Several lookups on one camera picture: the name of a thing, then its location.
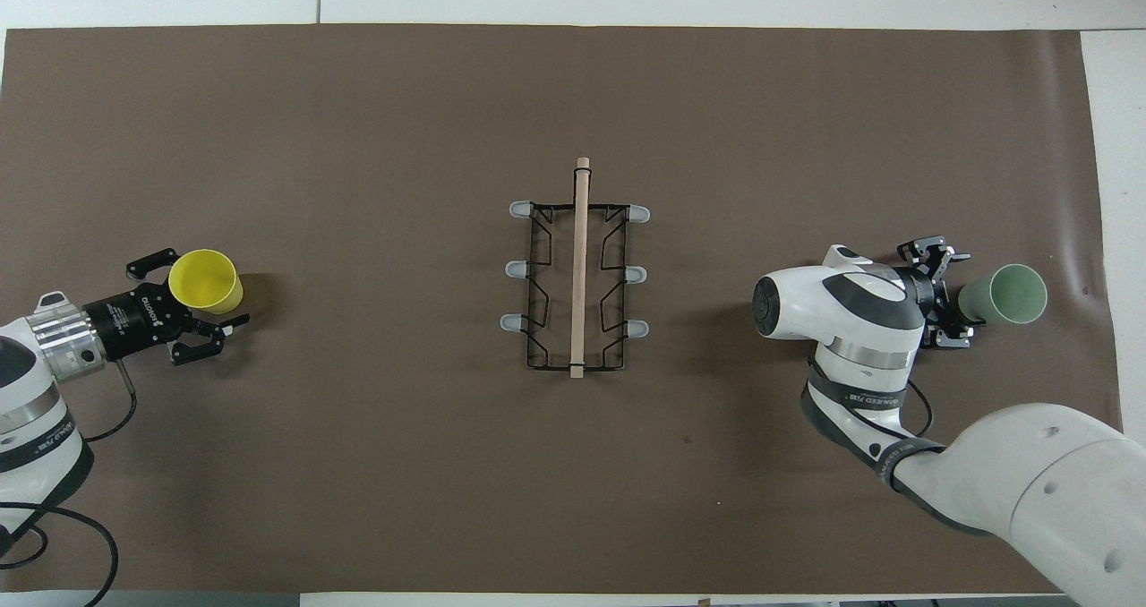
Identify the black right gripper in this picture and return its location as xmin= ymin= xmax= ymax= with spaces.
xmin=898 ymin=237 xmax=979 ymax=350

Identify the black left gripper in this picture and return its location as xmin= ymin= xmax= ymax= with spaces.
xmin=83 ymin=248 xmax=252 ymax=366

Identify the yellow plastic cup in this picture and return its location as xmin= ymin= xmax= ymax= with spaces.
xmin=167 ymin=249 xmax=244 ymax=315

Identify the pale green plastic cup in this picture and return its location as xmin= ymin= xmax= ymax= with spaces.
xmin=957 ymin=264 xmax=1048 ymax=326

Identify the brown table mat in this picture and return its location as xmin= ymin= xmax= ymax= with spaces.
xmin=0 ymin=23 xmax=1140 ymax=594

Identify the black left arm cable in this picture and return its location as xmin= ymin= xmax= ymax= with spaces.
xmin=0 ymin=361 xmax=140 ymax=607

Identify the black wire cup rack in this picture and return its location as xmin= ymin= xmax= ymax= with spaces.
xmin=500 ymin=157 xmax=652 ymax=380

